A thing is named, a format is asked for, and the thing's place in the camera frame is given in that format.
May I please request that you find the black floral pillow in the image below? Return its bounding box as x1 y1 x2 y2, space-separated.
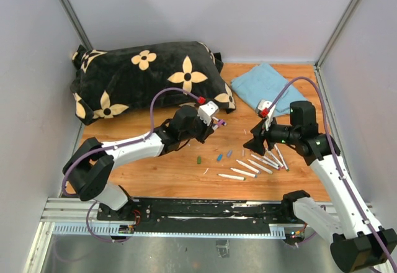
70 41 236 125

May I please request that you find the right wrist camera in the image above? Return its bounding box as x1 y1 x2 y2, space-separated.
255 99 275 131

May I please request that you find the purple cap marker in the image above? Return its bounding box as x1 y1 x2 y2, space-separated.
250 154 280 170

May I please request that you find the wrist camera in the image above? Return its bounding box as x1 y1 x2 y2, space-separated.
197 101 219 126
255 99 275 131

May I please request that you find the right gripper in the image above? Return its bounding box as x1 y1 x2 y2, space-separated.
243 115 300 156

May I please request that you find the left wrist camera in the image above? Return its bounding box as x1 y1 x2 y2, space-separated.
197 101 219 126

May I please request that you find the light blue folded cloth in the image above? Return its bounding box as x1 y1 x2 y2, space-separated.
231 64 307 117

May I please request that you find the magenta cap marker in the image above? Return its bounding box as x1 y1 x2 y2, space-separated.
212 117 227 130

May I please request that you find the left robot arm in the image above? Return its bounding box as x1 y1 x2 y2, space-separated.
63 101 219 221

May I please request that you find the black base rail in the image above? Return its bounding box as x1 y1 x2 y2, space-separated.
96 197 303 235

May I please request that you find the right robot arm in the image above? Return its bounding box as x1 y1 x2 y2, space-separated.
244 100 396 272

